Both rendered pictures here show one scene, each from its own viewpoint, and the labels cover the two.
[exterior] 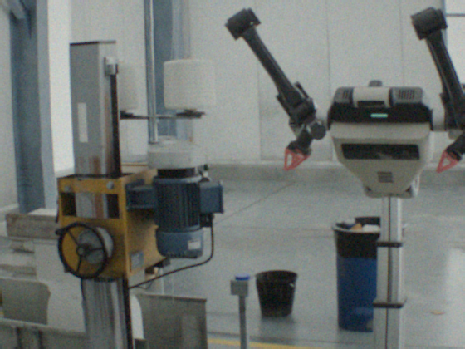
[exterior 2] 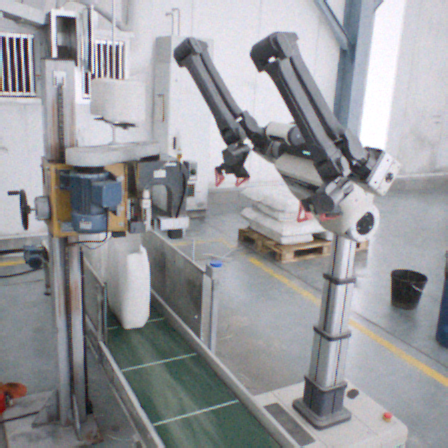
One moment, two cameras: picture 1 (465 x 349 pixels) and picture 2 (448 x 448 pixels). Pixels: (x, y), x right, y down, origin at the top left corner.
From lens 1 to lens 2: 202 cm
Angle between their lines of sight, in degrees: 40
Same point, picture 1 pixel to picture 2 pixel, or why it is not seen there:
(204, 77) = (119, 96)
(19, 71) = (342, 89)
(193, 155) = (82, 157)
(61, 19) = (389, 54)
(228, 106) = not seen: outside the picture
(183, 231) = (79, 213)
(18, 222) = not seen: hidden behind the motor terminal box
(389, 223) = (334, 259)
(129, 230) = (61, 203)
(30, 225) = not seen: hidden behind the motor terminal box
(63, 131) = (376, 137)
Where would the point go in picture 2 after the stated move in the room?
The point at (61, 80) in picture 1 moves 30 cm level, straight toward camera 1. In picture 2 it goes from (382, 100) to (378, 100)
